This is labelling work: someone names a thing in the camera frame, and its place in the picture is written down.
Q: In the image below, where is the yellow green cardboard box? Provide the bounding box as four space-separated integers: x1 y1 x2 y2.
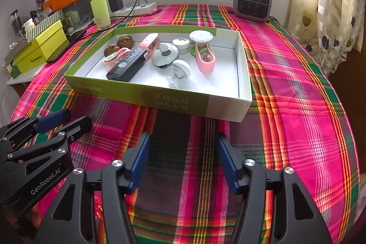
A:
13 19 70 73

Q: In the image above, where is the black smartphone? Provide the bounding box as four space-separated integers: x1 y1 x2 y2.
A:
47 29 87 63

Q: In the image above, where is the white side shelf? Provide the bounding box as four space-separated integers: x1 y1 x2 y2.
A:
7 61 49 86

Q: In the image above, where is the black charger plug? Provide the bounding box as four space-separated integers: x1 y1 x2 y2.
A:
108 0 124 12

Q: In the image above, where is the pink green plaid tablecloth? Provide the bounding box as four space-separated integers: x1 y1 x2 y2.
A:
8 4 361 244

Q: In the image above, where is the pink clip grey insert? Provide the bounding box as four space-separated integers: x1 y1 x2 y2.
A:
103 47 129 64

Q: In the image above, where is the black remote control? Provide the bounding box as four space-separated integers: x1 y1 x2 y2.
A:
106 48 148 82

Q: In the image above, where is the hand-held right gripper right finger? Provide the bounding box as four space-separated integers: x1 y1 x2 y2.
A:
215 132 334 244

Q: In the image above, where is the brown walnut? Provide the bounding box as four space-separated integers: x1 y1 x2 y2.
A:
117 34 135 49
104 44 119 57

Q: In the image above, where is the pink clip clear window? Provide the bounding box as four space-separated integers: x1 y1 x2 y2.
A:
195 43 216 73

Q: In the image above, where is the white grey suction knob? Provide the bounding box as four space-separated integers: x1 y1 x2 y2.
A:
167 59 192 86

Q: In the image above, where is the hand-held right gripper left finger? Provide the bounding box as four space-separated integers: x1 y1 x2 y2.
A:
43 132 151 244

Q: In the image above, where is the white round printed cap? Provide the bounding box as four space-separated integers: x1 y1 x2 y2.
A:
172 38 191 54

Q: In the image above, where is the white blue power strip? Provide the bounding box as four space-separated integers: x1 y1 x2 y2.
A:
109 2 157 16

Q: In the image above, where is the dark glass jar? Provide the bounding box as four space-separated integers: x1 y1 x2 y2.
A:
8 10 25 36

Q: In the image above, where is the dark green box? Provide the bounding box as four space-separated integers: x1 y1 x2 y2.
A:
8 65 22 79

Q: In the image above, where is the grey chevron patterned box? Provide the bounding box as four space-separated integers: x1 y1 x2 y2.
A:
19 10 65 43

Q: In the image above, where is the white round black-spotted gadget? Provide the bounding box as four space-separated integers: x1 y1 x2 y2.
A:
151 42 179 70

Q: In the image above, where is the light green plastic bottle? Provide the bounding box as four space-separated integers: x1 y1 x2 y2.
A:
91 0 111 31

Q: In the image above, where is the grey small fan heater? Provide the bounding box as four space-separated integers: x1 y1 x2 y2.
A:
232 0 272 23

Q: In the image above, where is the white knob green base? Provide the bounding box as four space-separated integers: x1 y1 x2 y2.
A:
189 30 213 56

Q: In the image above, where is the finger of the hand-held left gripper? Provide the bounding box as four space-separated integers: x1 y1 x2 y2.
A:
0 108 72 153
0 116 92 164

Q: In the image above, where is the heart patterned curtain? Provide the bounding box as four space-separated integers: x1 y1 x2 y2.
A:
287 0 366 76

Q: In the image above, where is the green white cardboard box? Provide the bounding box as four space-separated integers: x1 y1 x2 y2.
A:
63 26 253 123

